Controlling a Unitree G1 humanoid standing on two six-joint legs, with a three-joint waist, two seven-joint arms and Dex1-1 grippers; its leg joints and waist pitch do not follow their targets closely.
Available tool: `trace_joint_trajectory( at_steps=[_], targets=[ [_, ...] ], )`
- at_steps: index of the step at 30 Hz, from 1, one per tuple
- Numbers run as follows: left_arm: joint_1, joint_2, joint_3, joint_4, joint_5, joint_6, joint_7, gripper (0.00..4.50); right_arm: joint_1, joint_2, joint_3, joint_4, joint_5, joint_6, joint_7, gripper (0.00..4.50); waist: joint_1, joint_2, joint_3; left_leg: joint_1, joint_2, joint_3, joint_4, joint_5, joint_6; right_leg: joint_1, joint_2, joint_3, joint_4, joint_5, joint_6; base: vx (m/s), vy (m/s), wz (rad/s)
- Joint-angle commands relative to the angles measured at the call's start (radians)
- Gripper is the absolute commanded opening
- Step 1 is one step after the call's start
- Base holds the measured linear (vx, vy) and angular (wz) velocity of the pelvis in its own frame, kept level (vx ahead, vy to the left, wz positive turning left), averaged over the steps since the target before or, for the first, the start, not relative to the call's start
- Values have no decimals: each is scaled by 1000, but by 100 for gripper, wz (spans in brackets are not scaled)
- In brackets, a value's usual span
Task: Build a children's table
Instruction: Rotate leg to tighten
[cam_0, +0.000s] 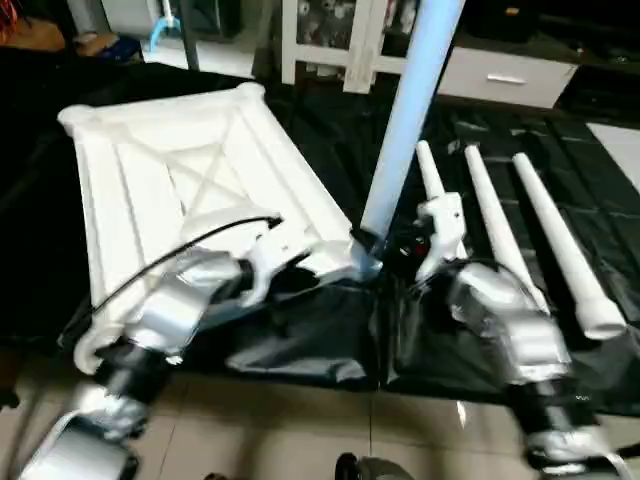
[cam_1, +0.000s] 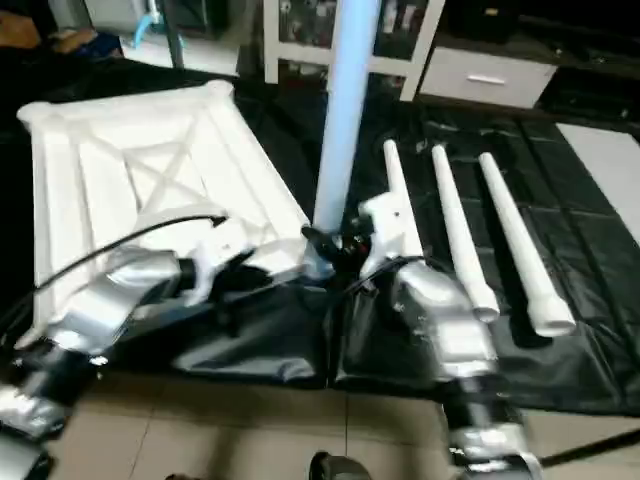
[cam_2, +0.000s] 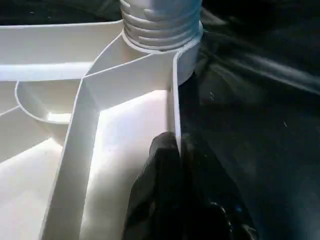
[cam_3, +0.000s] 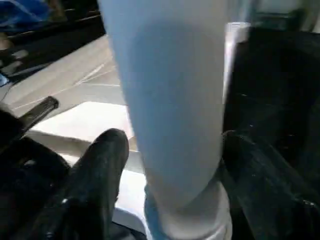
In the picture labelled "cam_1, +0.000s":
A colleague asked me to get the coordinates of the white plastic table leg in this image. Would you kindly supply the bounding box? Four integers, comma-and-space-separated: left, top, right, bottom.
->
311, 0, 382, 237
383, 140, 417, 223
477, 152, 577, 339
430, 145, 500, 324

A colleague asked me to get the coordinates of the light blue plastic item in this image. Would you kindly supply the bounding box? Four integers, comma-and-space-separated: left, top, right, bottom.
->
134, 8, 167, 47

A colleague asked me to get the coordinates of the grey metal pole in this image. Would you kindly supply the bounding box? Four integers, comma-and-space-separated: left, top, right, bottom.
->
165, 0, 187, 69

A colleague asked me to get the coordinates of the blue flat box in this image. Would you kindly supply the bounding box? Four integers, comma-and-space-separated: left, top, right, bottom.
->
55, 30, 123, 57

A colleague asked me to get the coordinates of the white plastic table top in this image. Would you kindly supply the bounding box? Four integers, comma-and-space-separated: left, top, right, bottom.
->
17, 80, 333, 347

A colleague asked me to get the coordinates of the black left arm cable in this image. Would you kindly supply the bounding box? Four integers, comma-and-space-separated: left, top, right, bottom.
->
0, 214, 230, 333

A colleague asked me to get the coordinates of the black work mat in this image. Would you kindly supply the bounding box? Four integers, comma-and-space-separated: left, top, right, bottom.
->
0, 55, 640, 416

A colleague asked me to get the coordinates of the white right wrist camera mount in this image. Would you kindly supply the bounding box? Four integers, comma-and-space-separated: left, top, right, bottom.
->
357, 194, 427, 283

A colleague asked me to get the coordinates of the white drawer unit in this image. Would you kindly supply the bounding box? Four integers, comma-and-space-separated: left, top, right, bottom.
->
420, 45, 557, 110

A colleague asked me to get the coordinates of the brown wooden board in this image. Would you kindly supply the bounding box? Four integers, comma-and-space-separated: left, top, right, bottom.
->
0, 14, 47, 47

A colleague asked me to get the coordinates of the white glass door cabinet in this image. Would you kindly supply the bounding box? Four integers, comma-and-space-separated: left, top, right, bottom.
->
263, 0, 447, 101

